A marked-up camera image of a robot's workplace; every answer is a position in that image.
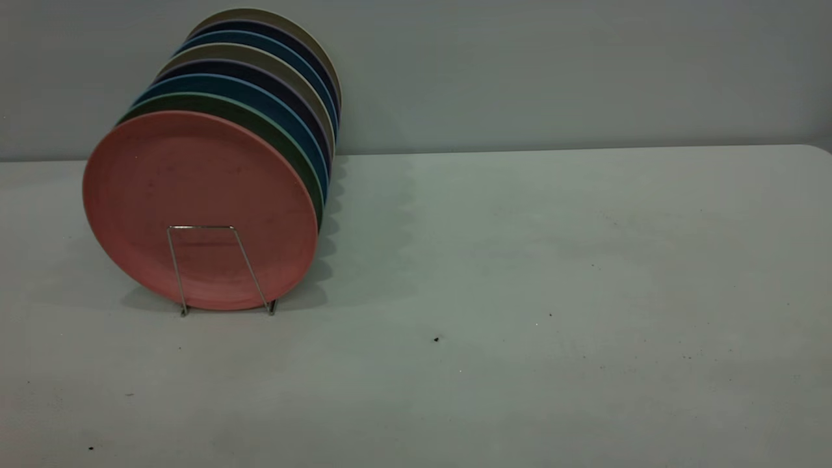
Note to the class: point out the pink round plate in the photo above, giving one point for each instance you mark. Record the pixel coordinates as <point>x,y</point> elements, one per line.
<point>195,208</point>

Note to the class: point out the beige round plate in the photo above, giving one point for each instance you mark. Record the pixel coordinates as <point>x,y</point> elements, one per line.
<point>273,15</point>
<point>260,55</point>

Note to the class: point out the green round plate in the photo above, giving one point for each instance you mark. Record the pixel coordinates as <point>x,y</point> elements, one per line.
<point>260,118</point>

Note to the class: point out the dark purple round plate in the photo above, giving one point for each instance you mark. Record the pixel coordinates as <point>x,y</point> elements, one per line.
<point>260,73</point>
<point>286,32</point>

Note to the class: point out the blue round plate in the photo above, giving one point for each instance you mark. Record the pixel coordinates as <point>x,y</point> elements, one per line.
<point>279,44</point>
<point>273,101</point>

